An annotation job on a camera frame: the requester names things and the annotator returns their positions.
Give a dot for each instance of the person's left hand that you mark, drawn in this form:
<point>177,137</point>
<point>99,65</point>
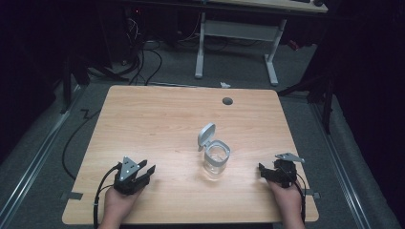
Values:
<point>118,202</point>

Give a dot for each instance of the glass jar with grey lid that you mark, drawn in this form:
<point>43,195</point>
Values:
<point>215,159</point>

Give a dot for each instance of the grey tape strip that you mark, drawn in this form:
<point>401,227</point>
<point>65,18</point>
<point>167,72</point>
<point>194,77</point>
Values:
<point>72,196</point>
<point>314,194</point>

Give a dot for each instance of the white-framed wooden desk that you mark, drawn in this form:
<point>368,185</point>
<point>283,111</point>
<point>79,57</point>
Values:
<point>238,30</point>

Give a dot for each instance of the black metal stand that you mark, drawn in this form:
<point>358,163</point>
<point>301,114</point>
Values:
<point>324,95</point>
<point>68,86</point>

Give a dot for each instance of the person's right hand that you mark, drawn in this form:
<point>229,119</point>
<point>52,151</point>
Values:
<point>286,200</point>

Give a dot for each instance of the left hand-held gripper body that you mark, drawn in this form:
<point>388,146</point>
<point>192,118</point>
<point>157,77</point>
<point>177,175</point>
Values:
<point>129,183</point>

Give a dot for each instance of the crumpled white paper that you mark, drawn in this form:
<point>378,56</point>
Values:
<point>225,85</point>

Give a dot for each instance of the metal floor rail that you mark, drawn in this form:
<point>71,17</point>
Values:
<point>35,149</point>
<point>342,165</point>

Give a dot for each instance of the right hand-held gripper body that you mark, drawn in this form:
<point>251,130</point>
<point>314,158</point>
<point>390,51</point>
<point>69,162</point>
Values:
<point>285,171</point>

